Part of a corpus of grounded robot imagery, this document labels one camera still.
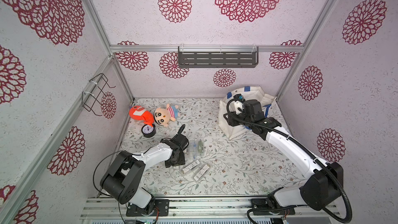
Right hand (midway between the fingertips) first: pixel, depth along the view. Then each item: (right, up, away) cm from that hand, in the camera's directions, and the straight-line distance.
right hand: (227, 112), depth 80 cm
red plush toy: (-54, 0, +22) cm, 59 cm away
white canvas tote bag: (+19, +13, +18) cm, 29 cm away
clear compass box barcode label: (-19, -30, +5) cm, 36 cm away
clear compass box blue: (-18, -22, +12) cm, 31 cm away
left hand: (-26, -29, +9) cm, 40 cm away
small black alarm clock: (-47, -12, +19) cm, 52 cm away
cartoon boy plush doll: (-38, -2, +20) cm, 43 cm away
